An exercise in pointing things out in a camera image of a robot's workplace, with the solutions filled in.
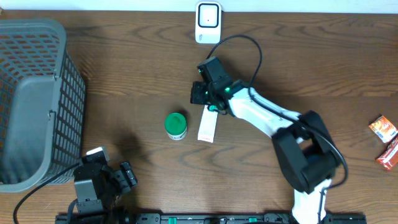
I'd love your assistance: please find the white and green carton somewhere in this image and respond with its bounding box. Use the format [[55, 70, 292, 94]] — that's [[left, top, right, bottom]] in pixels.
[[198, 106, 218, 143]]

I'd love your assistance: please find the green lid jar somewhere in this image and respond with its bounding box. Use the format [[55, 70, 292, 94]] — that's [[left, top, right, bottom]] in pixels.
[[164, 113, 187, 141]]

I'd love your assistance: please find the small orange box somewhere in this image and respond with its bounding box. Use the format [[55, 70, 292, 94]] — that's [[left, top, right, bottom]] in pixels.
[[369, 115, 397, 143]]

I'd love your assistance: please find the red chocolate bar wrapper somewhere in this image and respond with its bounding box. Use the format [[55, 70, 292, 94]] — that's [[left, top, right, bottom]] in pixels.
[[376, 137, 397, 171]]

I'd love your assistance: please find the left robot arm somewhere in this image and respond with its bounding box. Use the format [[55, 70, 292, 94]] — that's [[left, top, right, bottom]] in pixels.
[[65, 161, 137, 224]]

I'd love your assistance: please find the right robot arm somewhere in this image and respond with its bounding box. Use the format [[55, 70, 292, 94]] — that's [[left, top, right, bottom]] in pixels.
[[190, 80, 347, 223]]

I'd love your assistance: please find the white barcode scanner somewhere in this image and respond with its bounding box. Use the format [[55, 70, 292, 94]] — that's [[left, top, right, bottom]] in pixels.
[[195, 1, 222, 44]]

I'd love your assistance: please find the grey plastic mesh basket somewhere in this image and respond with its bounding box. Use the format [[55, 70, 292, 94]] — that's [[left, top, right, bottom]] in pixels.
[[1, 19, 86, 193]]

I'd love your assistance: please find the black mounting rail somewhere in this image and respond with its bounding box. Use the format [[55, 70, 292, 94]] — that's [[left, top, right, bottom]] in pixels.
[[55, 212, 368, 224]]

